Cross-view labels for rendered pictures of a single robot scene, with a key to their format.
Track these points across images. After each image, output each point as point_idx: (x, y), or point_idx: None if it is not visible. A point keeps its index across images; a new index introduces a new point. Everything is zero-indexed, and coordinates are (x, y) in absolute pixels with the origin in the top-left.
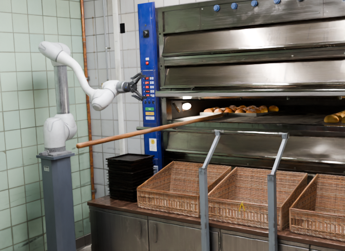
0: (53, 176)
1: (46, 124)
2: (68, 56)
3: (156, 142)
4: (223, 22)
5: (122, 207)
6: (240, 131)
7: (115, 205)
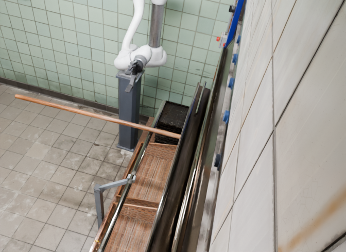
0: (118, 86)
1: None
2: (137, 0)
3: None
4: (234, 69)
5: (138, 143)
6: (119, 201)
7: (144, 136)
